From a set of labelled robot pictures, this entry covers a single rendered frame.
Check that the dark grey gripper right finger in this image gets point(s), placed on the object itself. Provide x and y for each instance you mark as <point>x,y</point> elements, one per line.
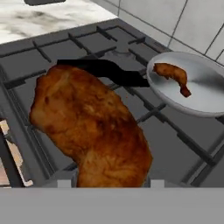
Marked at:
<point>157,183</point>

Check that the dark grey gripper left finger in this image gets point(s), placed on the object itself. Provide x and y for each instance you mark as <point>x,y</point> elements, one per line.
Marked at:
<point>64,183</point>

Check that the large brown chicken drumstick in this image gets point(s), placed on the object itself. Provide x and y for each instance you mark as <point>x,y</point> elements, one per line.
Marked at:
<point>90,125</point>

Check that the small brown chicken drumstick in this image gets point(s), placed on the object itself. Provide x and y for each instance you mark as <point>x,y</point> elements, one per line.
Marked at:
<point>172,73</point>

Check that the dark grey gas hob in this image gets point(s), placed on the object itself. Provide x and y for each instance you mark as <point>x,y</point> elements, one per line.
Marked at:
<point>175,145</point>

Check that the dark grey flat object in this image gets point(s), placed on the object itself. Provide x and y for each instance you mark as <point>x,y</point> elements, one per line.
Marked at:
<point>43,1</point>

